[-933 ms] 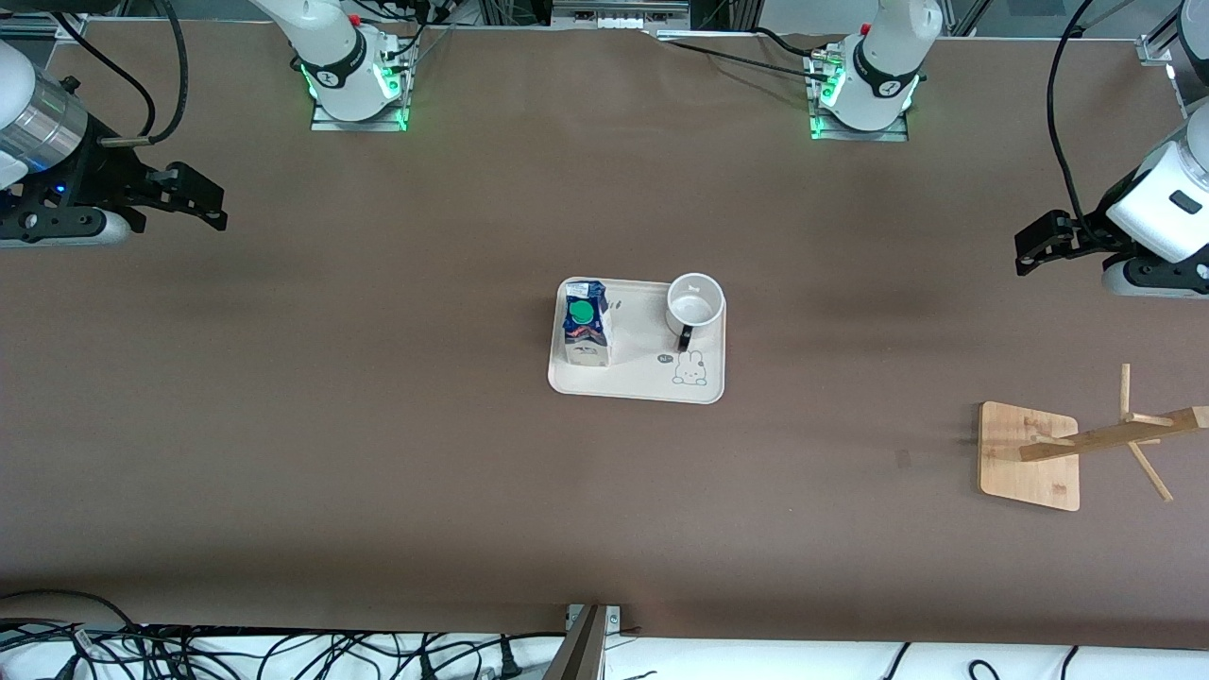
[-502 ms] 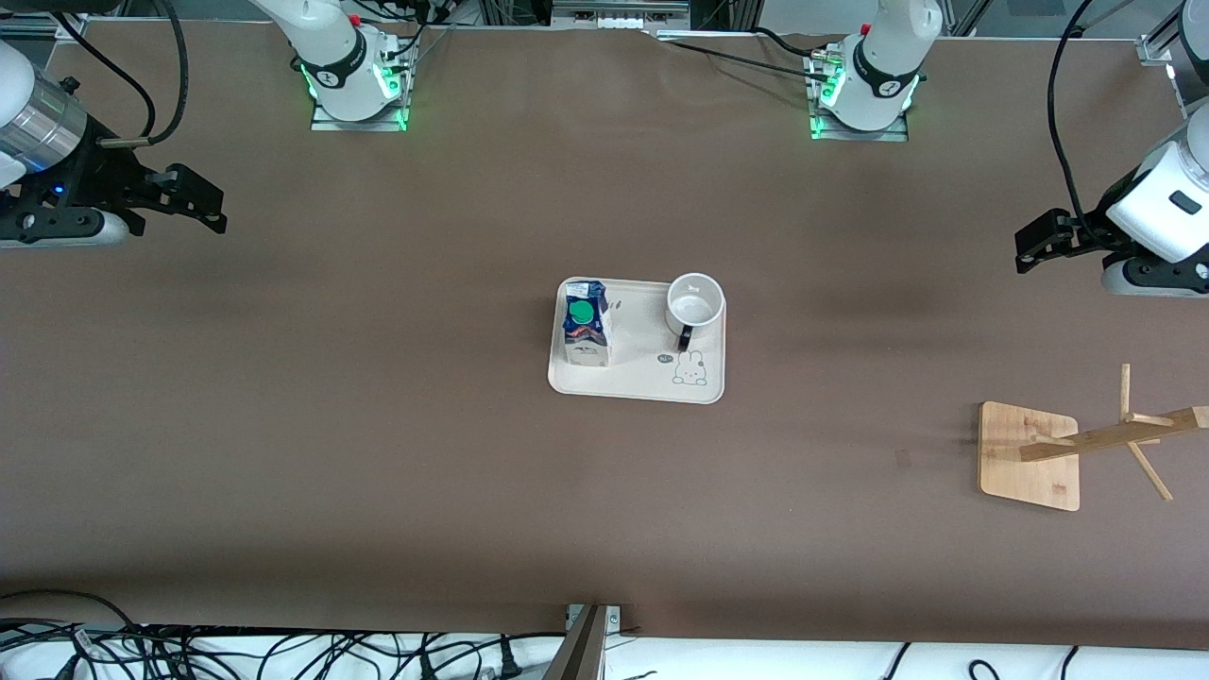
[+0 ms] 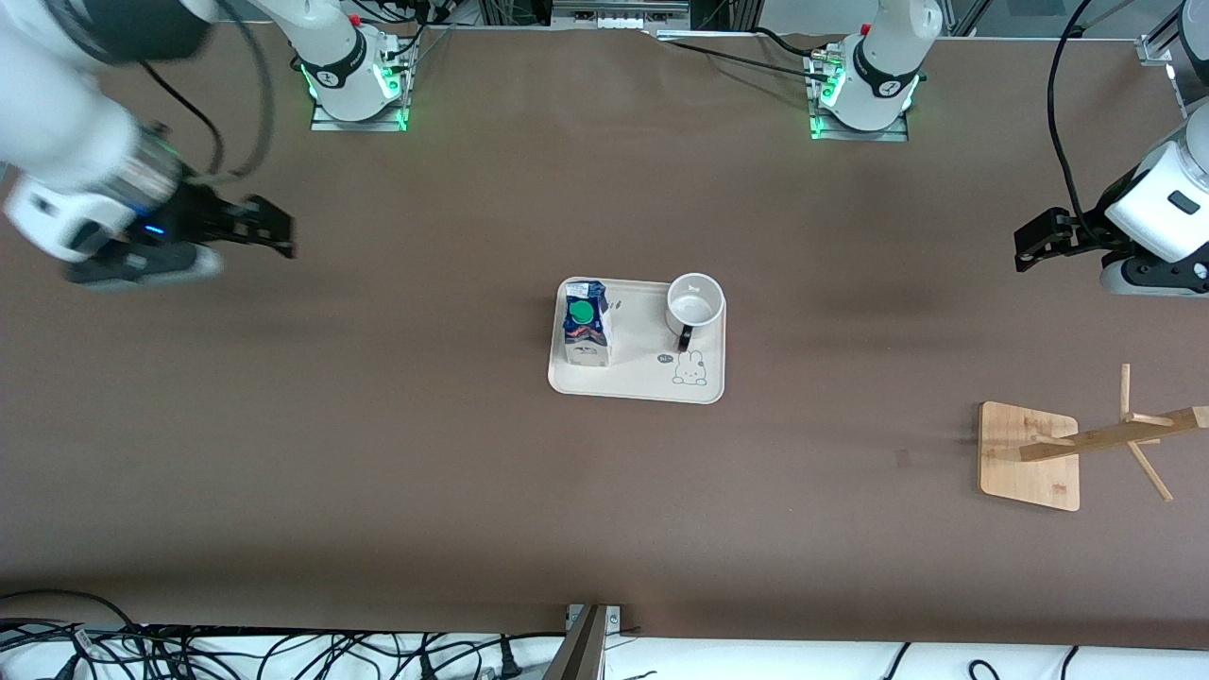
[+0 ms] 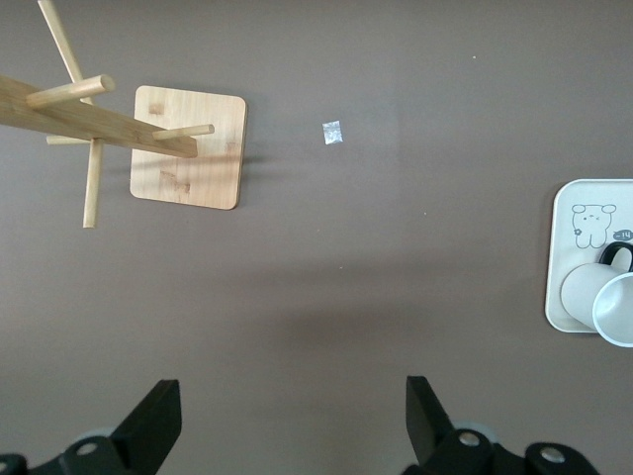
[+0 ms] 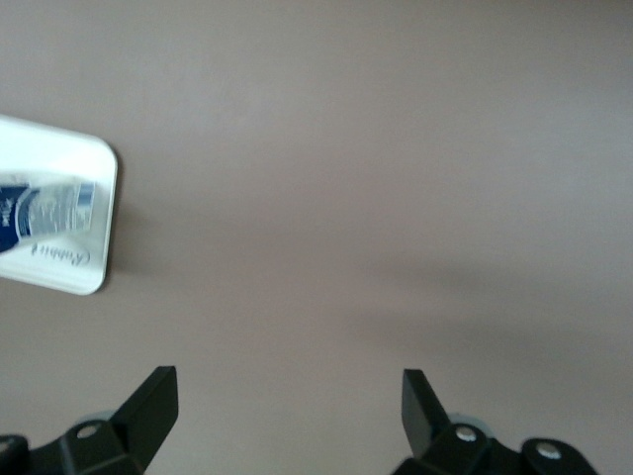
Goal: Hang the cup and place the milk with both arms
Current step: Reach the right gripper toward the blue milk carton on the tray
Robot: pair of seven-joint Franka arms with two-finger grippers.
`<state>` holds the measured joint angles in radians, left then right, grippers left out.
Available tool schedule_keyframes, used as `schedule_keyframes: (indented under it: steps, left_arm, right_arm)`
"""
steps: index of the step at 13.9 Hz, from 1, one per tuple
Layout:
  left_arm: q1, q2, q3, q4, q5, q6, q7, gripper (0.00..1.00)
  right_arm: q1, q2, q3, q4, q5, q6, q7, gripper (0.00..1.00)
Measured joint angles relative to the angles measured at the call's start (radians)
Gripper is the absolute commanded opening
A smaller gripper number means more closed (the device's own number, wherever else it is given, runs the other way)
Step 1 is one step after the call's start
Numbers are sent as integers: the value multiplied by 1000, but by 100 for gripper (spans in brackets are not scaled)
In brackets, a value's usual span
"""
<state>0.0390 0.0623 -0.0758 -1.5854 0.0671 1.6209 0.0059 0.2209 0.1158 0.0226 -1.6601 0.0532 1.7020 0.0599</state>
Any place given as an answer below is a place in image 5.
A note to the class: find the blue milk carton green cap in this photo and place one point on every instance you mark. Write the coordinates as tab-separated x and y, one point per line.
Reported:
49	208

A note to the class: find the cream rabbit print tray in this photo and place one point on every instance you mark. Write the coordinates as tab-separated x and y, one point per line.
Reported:
74	158

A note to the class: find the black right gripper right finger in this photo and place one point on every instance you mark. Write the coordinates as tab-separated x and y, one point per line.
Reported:
425	420

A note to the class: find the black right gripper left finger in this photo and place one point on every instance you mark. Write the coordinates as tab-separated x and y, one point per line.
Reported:
133	425

